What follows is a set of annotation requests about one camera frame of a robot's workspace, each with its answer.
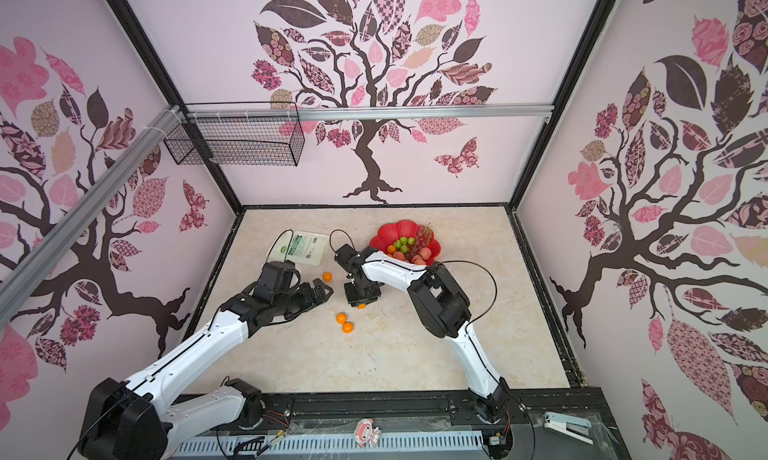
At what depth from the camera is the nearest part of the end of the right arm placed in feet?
2.34

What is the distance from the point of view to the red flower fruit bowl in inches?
41.5

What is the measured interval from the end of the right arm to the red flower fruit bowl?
25 centimetres
